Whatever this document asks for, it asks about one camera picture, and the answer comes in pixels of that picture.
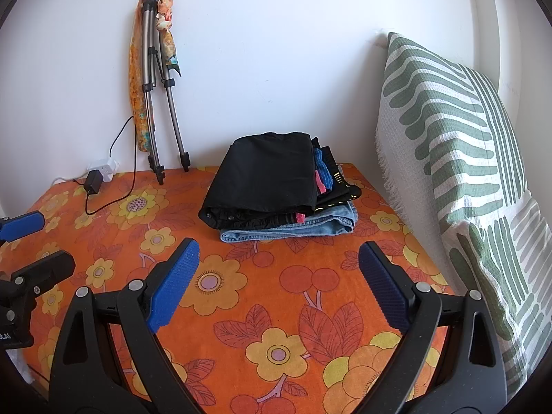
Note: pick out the folded blue cloth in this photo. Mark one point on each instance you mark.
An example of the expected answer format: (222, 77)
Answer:
(322, 168)

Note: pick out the orange patterned scarf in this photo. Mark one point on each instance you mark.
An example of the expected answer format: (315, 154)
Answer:
(138, 95)

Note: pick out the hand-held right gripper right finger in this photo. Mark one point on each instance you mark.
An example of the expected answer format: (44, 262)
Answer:
(384, 284)

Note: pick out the white power strip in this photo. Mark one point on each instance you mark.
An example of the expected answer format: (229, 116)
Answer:
(105, 166)

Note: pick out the green striped white pillow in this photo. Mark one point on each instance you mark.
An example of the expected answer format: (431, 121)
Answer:
(453, 146)

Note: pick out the black garment with neon print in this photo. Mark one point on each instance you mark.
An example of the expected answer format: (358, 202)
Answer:
(340, 189)

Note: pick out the silver folded tripod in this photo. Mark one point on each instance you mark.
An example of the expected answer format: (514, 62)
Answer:
(149, 51)

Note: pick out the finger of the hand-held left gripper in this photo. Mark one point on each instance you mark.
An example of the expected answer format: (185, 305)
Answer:
(47, 271)
(23, 225)

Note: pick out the folded blue jeans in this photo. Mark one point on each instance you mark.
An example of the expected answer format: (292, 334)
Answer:
(310, 226)

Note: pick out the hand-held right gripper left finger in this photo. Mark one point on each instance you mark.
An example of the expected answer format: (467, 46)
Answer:
(174, 284)

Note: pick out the orange floral table cover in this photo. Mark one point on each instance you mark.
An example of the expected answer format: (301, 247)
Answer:
(267, 302)

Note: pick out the black pants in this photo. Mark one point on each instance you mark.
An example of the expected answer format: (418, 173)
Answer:
(263, 177)

